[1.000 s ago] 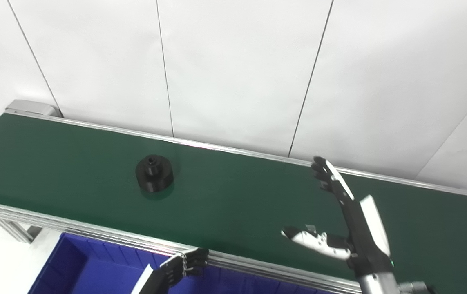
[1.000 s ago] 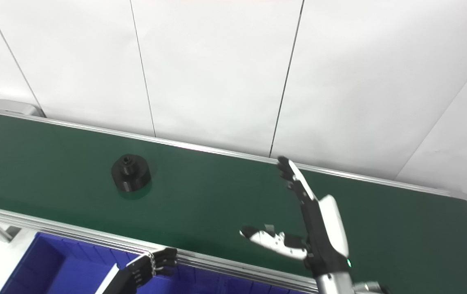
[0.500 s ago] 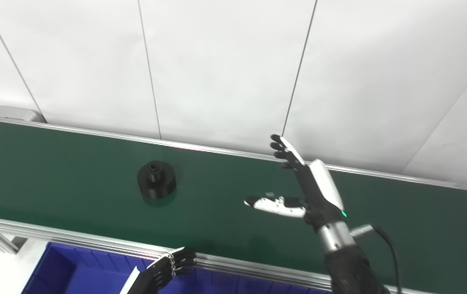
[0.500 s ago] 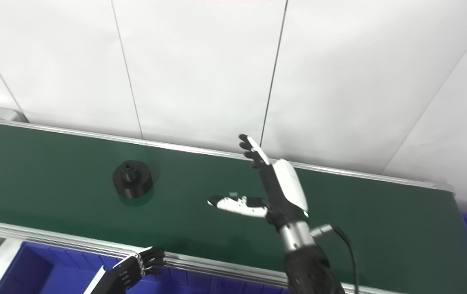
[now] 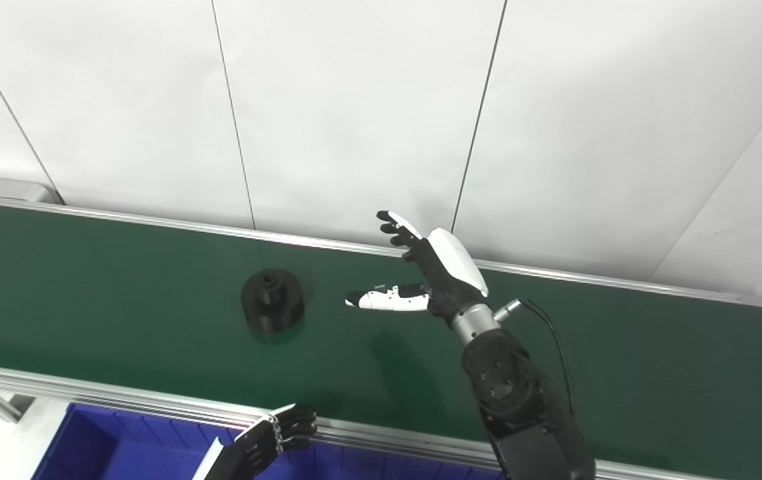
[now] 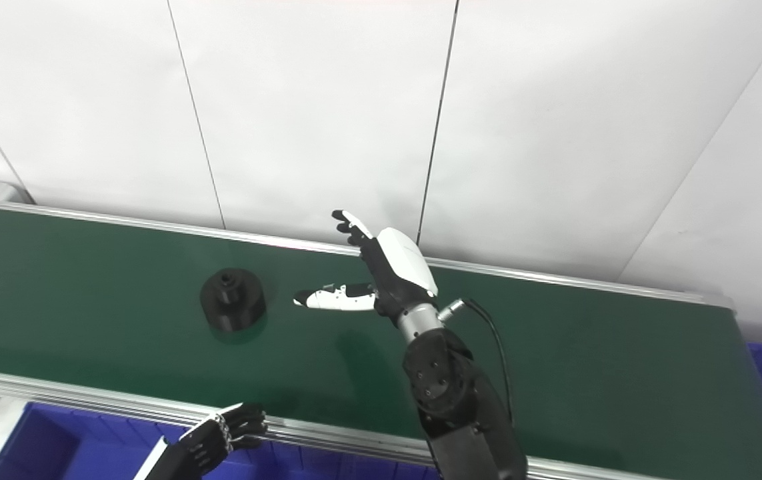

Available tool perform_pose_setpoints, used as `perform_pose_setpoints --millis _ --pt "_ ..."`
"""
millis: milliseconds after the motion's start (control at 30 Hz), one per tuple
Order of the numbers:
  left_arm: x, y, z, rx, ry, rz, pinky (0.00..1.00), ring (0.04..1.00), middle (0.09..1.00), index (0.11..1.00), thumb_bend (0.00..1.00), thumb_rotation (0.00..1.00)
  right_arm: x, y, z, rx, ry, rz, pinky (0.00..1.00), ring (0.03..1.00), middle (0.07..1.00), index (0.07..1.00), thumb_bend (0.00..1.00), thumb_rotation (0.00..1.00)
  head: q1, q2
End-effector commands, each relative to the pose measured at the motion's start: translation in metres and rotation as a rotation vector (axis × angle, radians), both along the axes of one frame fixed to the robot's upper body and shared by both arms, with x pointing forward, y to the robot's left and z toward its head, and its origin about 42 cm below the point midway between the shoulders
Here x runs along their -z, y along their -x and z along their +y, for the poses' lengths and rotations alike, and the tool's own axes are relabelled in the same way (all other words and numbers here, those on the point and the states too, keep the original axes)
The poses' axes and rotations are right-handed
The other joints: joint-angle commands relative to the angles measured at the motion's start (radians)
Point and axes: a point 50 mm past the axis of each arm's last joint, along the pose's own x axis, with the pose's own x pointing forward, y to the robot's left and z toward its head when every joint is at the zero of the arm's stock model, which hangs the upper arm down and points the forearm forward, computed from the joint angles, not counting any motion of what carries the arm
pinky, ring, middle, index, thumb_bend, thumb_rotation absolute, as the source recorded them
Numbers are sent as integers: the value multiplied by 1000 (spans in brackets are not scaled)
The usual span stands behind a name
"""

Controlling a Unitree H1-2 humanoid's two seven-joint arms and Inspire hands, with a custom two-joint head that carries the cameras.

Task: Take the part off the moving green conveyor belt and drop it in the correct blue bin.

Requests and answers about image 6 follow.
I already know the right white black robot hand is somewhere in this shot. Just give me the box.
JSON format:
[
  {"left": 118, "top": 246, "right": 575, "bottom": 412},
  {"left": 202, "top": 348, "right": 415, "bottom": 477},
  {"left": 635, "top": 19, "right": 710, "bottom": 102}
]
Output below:
[{"left": 293, "top": 209, "right": 440, "bottom": 328}]

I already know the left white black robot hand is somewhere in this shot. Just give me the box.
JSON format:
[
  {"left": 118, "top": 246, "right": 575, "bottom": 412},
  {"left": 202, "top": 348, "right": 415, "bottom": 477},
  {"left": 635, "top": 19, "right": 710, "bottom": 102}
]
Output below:
[{"left": 131, "top": 402, "right": 269, "bottom": 480}]

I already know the black round flanged part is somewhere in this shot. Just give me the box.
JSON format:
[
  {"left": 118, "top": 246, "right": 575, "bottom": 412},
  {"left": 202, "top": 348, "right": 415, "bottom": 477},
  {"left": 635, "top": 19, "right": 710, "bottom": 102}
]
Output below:
[{"left": 199, "top": 267, "right": 268, "bottom": 333}]

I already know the blue bin with white rings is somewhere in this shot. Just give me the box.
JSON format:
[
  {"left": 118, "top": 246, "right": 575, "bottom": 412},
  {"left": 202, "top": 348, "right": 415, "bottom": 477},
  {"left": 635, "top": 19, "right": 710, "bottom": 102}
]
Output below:
[{"left": 0, "top": 401, "right": 335, "bottom": 480}]

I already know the green conveyor belt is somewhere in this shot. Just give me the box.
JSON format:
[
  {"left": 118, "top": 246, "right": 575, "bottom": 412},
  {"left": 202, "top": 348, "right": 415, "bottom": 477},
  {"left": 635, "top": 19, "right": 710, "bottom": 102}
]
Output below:
[{"left": 0, "top": 195, "right": 762, "bottom": 480}]

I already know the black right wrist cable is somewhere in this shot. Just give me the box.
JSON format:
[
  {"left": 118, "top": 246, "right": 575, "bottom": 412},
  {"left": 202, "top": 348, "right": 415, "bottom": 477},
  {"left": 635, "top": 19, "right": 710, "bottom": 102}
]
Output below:
[{"left": 443, "top": 297, "right": 516, "bottom": 427}]

